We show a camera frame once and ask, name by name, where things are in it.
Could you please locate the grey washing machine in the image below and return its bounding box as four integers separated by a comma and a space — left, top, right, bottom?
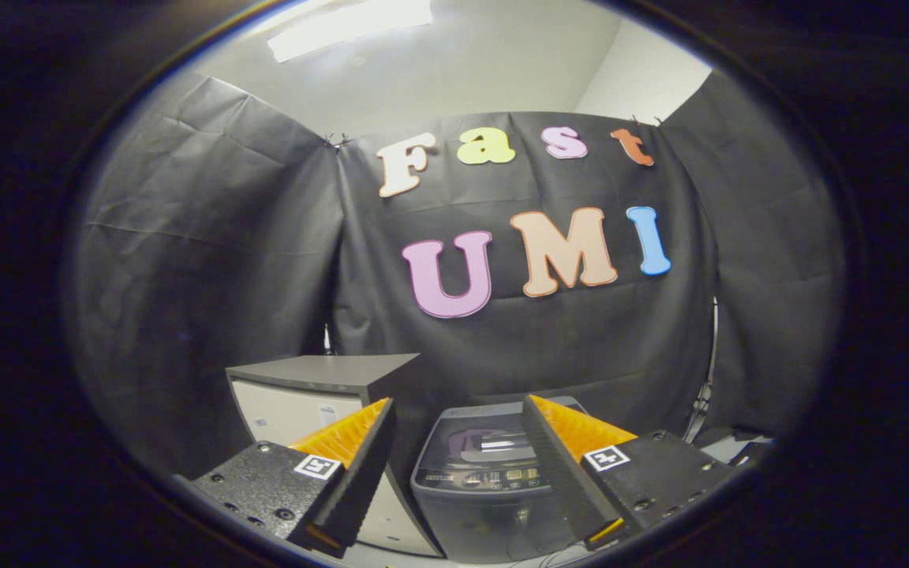
411, 397, 591, 564

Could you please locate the grey and white cabinet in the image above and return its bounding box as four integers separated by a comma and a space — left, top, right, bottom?
226, 353, 444, 558

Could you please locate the black hanging cable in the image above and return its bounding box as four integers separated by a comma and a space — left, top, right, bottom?
683, 298, 720, 443

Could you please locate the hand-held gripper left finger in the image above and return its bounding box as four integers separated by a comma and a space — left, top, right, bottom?
174, 397, 398, 558

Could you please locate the black backdrop cloth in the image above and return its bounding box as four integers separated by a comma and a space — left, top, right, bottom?
68, 69, 846, 476

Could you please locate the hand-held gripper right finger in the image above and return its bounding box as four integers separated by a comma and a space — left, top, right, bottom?
521, 394, 747, 551

